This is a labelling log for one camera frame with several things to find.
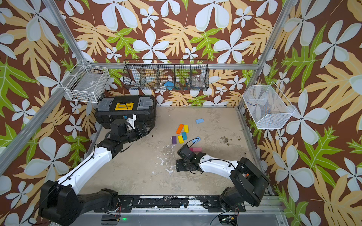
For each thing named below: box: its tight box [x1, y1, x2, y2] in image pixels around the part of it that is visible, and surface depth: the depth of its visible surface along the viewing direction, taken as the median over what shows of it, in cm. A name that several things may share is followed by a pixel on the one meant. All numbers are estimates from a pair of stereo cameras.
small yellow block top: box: [183, 125, 190, 134], surface depth 107 cm
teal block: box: [181, 131, 188, 141], surface depth 103 cm
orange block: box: [175, 123, 184, 135], surface depth 109 cm
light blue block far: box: [195, 118, 205, 124], surface depth 113 cm
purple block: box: [172, 136, 177, 145], surface depth 100 cm
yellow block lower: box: [177, 135, 185, 145], surface depth 100 cm
